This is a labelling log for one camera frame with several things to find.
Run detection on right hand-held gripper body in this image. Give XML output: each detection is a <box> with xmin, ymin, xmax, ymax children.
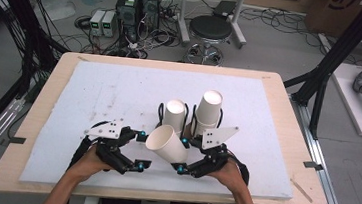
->
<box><xmin>188</xmin><ymin>121</ymin><xmax>240</xmax><ymax>182</ymax></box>

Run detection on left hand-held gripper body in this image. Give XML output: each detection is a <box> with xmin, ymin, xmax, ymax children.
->
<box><xmin>80</xmin><ymin>115</ymin><xmax>142</xmax><ymax>177</ymax></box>

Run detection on dark double cup holder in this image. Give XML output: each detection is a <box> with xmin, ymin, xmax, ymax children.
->
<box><xmin>154</xmin><ymin>100</ymin><xmax>226</xmax><ymax>144</ymax></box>

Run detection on white paper cup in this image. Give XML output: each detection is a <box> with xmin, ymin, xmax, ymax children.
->
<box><xmin>194</xmin><ymin>88</ymin><xmax>225</xmax><ymax>127</ymax></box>
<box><xmin>161</xmin><ymin>97</ymin><xmax>188</xmax><ymax>138</ymax></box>
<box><xmin>190</xmin><ymin>117</ymin><xmax>219</xmax><ymax>141</ymax></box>
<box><xmin>143</xmin><ymin>122</ymin><xmax>192</xmax><ymax>166</ymax></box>

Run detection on person's right hand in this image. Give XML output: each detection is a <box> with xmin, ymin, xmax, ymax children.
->
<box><xmin>205</xmin><ymin>155</ymin><xmax>253</xmax><ymax>199</ymax></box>

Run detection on person's left hand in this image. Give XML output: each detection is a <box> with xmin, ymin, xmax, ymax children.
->
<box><xmin>66</xmin><ymin>143</ymin><xmax>117</xmax><ymax>186</ymax></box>

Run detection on white foam mat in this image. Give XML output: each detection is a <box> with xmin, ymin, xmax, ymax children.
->
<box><xmin>19</xmin><ymin>54</ymin><xmax>306</xmax><ymax>204</ymax></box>

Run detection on thin wooden stick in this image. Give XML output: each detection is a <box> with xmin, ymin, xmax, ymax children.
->
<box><xmin>287</xmin><ymin>178</ymin><xmax>316</xmax><ymax>204</ymax></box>

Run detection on black tape piece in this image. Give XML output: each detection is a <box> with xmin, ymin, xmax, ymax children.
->
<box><xmin>302</xmin><ymin>160</ymin><xmax>325</xmax><ymax>172</ymax></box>
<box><xmin>0</xmin><ymin>135</ymin><xmax>28</xmax><ymax>149</ymax></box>

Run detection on grey power supply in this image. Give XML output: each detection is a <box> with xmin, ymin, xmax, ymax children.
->
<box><xmin>87</xmin><ymin>8</ymin><xmax>107</xmax><ymax>37</ymax></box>
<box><xmin>100</xmin><ymin>9</ymin><xmax>118</xmax><ymax>39</ymax></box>

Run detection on black round stool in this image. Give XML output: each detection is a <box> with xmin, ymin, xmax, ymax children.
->
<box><xmin>184</xmin><ymin>12</ymin><xmax>234</xmax><ymax>67</ymax></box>

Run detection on black computer tower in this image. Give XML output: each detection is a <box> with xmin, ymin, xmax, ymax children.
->
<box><xmin>138</xmin><ymin>0</ymin><xmax>163</xmax><ymax>32</ymax></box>
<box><xmin>112</xmin><ymin>0</ymin><xmax>144</xmax><ymax>43</ymax></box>

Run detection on black flat device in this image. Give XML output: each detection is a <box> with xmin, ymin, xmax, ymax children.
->
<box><xmin>211</xmin><ymin>0</ymin><xmax>239</xmax><ymax>20</ymax></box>

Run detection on white board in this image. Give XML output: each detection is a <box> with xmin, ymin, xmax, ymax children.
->
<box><xmin>326</xmin><ymin>61</ymin><xmax>362</xmax><ymax>138</ymax></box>

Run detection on cardboard box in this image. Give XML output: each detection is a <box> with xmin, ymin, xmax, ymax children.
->
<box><xmin>303</xmin><ymin>0</ymin><xmax>362</xmax><ymax>41</ymax></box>

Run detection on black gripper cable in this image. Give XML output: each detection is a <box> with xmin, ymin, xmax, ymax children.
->
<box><xmin>220</xmin><ymin>151</ymin><xmax>253</xmax><ymax>204</ymax></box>
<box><xmin>67</xmin><ymin>117</ymin><xmax>111</xmax><ymax>176</ymax></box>

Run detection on tangle of floor cables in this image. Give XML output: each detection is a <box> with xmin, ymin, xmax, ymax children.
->
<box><xmin>69</xmin><ymin>0</ymin><xmax>188</xmax><ymax>64</ymax></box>

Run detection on black cable coil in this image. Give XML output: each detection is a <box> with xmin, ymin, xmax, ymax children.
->
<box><xmin>73</xmin><ymin>13</ymin><xmax>93</xmax><ymax>31</ymax></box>

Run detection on black floor cables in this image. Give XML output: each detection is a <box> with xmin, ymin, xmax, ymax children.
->
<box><xmin>237</xmin><ymin>4</ymin><xmax>331</xmax><ymax>52</ymax></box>

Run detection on black frame with cables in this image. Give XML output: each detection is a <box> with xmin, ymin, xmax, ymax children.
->
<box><xmin>0</xmin><ymin>0</ymin><xmax>74</xmax><ymax>168</ymax></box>

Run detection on black metal frame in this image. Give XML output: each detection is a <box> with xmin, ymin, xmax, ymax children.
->
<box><xmin>278</xmin><ymin>0</ymin><xmax>362</xmax><ymax>145</ymax></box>

